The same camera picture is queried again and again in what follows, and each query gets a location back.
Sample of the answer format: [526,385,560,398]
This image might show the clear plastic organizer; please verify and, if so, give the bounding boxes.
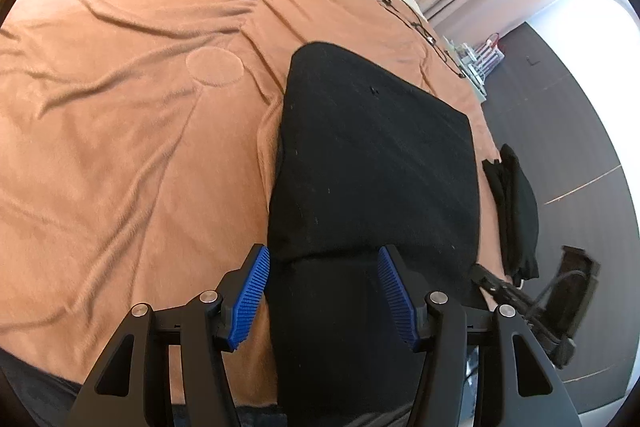
[447,32,507,105]

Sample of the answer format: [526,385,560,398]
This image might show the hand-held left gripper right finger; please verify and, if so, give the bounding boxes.
[377,246,583,427]

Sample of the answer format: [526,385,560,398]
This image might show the orange blanket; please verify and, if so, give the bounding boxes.
[0,0,506,408]

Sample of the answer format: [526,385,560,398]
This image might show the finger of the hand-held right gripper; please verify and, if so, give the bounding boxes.
[470,263,531,308]

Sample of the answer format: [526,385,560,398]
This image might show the black pants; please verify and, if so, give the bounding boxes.
[267,41,488,427]

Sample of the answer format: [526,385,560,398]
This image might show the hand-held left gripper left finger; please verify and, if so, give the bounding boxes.
[65,244,271,427]

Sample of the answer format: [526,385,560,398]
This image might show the black cloth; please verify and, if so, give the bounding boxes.
[482,143,541,283]

